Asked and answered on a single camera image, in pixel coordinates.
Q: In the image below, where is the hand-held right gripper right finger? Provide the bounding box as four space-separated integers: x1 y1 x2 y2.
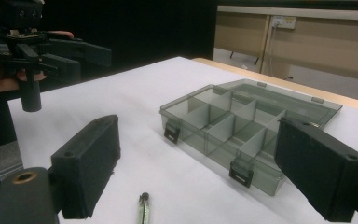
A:
274 117 358 223

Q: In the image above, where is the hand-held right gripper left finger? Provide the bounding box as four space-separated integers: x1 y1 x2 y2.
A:
50 114 121 220

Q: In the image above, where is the white table cover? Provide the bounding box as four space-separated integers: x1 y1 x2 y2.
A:
7 56 358 224

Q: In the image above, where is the transparent grey compartment box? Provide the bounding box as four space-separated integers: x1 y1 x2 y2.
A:
158 77 344 198

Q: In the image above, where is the beige wooden partition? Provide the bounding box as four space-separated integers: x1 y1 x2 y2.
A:
213 5 358 84

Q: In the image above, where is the white cable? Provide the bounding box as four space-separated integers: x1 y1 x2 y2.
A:
268 25 277 78

